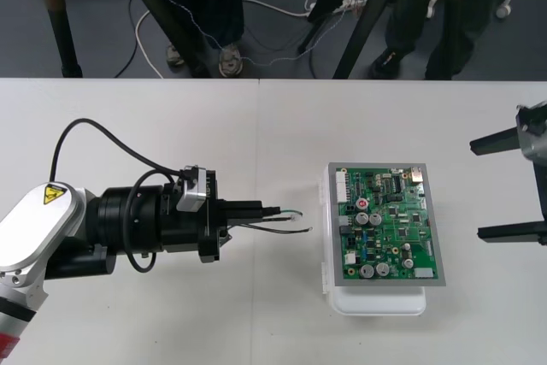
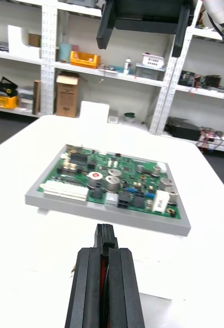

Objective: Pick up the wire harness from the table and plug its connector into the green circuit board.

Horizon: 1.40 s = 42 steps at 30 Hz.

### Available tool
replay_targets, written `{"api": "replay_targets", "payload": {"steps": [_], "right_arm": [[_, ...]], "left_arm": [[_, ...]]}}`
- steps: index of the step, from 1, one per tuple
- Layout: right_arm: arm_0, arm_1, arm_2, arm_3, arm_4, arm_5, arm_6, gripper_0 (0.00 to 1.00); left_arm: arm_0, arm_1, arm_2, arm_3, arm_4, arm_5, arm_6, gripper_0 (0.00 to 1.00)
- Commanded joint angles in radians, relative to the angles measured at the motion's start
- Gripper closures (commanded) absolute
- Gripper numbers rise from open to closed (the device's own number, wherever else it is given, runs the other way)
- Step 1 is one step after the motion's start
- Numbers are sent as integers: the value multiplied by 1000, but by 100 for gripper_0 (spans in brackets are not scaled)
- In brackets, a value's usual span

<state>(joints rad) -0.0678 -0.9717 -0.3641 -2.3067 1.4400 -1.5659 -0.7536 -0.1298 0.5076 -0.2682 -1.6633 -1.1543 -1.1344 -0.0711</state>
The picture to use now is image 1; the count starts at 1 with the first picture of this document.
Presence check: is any thick white floor cable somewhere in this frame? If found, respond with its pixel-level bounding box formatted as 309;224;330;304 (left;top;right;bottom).
134;9;166;79
241;0;317;18

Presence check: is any white wheeled stand base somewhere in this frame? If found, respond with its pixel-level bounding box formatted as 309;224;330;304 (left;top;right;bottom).
426;0;514;21

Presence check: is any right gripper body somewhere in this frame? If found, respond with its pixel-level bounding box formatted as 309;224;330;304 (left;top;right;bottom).
515;101;547;230

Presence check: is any red black green cable bundle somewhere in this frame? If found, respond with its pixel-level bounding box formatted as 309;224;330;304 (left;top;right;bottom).
228;208;316;236

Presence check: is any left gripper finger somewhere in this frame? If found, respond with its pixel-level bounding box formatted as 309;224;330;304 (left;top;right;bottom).
221;210;281;231
221;199;281;214

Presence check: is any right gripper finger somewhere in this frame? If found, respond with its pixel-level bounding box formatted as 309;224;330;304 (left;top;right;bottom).
468;125;521;157
477;221;547;247

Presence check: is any green circuit board grey frame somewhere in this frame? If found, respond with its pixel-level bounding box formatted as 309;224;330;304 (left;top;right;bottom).
327;162;449;289

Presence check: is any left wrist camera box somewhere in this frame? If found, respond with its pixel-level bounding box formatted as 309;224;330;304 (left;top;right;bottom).
175;164;209;214

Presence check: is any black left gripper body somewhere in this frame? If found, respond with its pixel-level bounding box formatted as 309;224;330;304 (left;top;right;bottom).
160;170;234;265

